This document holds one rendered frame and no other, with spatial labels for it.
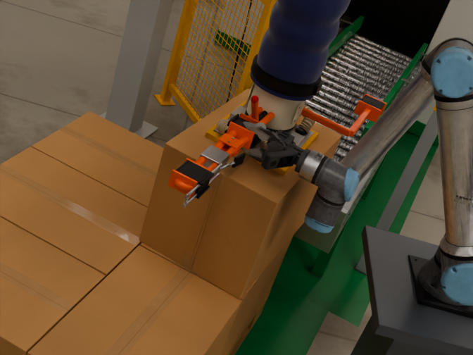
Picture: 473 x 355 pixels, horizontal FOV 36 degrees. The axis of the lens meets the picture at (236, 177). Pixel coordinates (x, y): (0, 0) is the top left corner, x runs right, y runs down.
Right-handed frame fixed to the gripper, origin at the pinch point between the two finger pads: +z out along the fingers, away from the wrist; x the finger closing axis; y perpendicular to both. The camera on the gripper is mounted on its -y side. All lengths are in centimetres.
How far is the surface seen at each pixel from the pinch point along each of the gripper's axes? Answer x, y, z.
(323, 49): 25.6, 24.2, -8.9
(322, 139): -12.2, 44.2, -16.9
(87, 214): -53, -3, 41
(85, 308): -53, -41, 17
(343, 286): -106, 101, -47
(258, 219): -20.8, -5.0, -15.1
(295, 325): -106, 60, -36
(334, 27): 32.8, 25.8, -9.2
